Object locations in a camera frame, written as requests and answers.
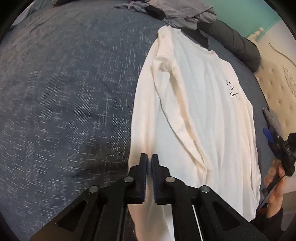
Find person's right hand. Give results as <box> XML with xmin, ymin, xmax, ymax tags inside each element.
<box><xmin>264</xmin><ymin>159</ymin><xmax>287</xmax><ymax>219</ymax></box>

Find cream tufted headboard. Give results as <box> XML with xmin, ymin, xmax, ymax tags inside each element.
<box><xmin>246</xmin><ymin>22</ymin><xmax>296</xmax><ymax>149</ymax></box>

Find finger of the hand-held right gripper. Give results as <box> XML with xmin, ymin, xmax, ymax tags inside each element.
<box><xmin>263</xmin><ymin>126</ymin><xmax>282</xmax><ymax>161</ymax></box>

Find bed with blue sheet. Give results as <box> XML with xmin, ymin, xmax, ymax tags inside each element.
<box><xmin>0</xmin><ymin>0</ymin><xmax>271</xmax><ymax>241</ymax></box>

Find black garment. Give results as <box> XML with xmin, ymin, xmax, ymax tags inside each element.
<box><xmin>184</xmin><ymin>29</ymin><xmax>210</xmax><ymax>49</ymax></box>

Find dark grey rolled duvet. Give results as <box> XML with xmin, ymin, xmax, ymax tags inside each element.
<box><xmin>201</xmin><ymin>19</ymin><xmax>262</xmax><ymax>72</ymax></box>

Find grey jacket with black cuffs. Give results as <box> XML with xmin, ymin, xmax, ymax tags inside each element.
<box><xmin>144</xmin><ymin>0</ymin><xmax>218</xmax><ymax>31</ymax></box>

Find person's right forearm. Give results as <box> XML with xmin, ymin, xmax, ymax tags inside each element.
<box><xmin>251</xmin><ymin>205</ymin><xmax>287</xmax><ymax>241</ymax></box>

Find white long-sleeved shirt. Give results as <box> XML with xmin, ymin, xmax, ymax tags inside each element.
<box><xmin>127</xmin><ymin>25</ymin><xmax>263</xmax><ymax>241</ymax></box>

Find folded grey clothes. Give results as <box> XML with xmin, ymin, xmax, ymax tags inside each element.
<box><xmin>262</xmin><ymin>107</ymin><xmax>274</xmax><ymax>127</ymax></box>

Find blue striped cloth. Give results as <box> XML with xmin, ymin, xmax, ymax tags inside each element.
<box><xmin>114</xmin><ymin>0</ymin><xmax>149</xmax><ymax>13</ymax></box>

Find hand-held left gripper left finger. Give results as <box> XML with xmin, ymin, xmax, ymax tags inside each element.
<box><xmin>30</xmin><ymin>153</ymin><xmax>148</xmax><ymax>241</ymax></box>

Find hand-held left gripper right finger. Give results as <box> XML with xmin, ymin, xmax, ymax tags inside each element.
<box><xmin>151</xmin><ymin>153</ymin><xmax>266</xmax><ymax>241</ymax></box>

